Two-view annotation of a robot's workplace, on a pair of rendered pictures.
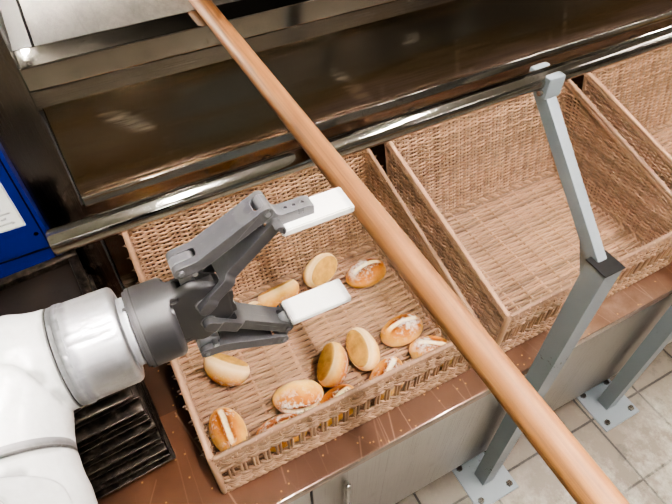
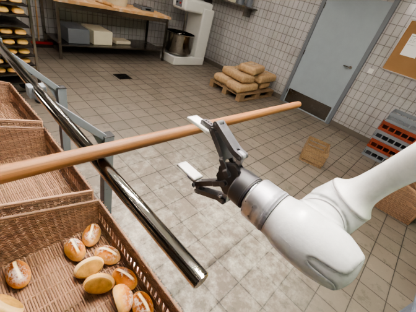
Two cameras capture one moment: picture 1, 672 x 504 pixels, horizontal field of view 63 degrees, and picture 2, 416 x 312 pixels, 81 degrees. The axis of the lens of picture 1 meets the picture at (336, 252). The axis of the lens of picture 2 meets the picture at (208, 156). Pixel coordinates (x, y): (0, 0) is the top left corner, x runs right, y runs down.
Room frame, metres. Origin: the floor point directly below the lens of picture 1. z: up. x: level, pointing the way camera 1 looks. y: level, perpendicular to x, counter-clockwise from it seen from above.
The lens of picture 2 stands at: (0.54, 0.48, 1.51)
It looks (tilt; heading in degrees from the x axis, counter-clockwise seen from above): 33 degrees down; 244
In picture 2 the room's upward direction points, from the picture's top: 17 degrees clockwise
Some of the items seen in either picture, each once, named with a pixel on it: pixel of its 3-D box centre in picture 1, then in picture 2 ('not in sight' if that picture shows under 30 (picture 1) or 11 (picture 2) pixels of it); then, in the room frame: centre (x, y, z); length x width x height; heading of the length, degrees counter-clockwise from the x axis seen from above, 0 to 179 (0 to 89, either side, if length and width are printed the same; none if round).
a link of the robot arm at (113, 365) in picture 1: (101, 342); (263, 203); (0.26, 0.20, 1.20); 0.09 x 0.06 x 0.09; 27
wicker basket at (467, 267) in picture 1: (532, 202); (4, 173); (0.94, -0.46, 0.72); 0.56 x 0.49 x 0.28; 119
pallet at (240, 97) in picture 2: not in sight; (242, 88); (-1.98, -3.99, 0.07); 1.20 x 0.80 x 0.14; 28
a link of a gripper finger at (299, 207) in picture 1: (283, 205); (212, 122); (0.34, 0.04, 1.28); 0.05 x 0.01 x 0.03; 117
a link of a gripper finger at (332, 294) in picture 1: (316, 301); (189, 170); (0.35, 0.02, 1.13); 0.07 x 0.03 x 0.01; 117
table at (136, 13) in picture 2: not in sight; (111, 30); (0.60, -5.11, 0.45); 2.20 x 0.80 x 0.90; 28
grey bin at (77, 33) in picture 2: not in sight; (73, 32); (1.22, -4.77, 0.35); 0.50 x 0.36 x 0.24; 118
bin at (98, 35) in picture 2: not in sight; (96, 34); (0.85, -4.97, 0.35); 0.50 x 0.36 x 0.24; 120
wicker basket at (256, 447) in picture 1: (301, 298); (62, 291); (0.66, 0.07, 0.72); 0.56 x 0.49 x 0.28; 118
